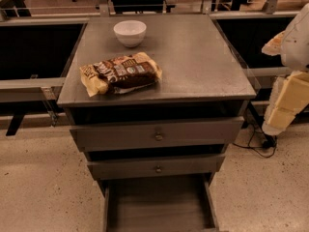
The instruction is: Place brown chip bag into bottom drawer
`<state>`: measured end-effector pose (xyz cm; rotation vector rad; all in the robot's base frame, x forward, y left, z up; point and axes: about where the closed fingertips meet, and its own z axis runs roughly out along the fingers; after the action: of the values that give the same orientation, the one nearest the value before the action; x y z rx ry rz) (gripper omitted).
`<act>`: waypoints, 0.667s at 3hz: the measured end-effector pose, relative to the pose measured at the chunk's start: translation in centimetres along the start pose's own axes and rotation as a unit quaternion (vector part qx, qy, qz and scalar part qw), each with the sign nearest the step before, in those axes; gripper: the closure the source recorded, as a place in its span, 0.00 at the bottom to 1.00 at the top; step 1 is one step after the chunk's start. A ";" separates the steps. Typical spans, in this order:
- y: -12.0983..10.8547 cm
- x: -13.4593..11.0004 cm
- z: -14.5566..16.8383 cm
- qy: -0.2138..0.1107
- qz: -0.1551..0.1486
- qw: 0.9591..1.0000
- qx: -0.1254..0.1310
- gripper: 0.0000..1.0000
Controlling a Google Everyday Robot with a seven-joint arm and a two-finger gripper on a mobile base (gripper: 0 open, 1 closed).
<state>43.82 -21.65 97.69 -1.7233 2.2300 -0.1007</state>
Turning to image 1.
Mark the white ceramic bowl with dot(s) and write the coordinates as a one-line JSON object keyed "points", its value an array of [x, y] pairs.
{"points": [[130, 33]]}

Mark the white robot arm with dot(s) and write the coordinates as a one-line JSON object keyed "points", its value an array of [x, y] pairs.
{"points": [[295, 44]]}

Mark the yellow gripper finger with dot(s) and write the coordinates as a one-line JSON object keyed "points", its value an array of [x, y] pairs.
{"points": [[293, 98], [273, 47]]}

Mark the top grey drawer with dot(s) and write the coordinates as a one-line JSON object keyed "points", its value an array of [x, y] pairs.
{"points": [[156, 134]]}

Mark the open bottom grey drawer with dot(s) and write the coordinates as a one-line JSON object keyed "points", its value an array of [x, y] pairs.
{"points": [[159, 204]]}

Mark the middle grey drawer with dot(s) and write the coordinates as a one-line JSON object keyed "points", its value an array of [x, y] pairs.
{"points": [[158, 166]]}

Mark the grey drawer cabinet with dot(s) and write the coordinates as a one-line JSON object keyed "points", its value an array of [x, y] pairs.
{"points": [[201, 78]]}

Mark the brown chip bag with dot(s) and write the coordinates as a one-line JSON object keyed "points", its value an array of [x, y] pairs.
{"points": [[120, 75]]}

